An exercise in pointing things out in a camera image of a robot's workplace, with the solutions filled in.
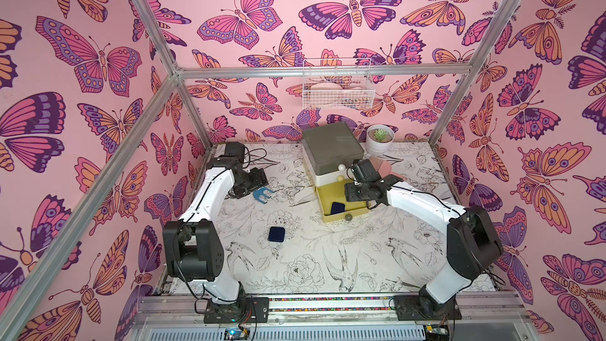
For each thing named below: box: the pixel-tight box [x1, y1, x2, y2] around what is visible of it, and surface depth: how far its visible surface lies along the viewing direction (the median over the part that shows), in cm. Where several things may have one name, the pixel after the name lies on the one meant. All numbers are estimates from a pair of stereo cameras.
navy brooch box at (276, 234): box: [268, 226, 285, 243], surface depth 92 cm
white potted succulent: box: [365, 123, 396, 157], surface depth 112 cm
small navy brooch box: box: [330, 202, 346, 215], surface depth 97 cm
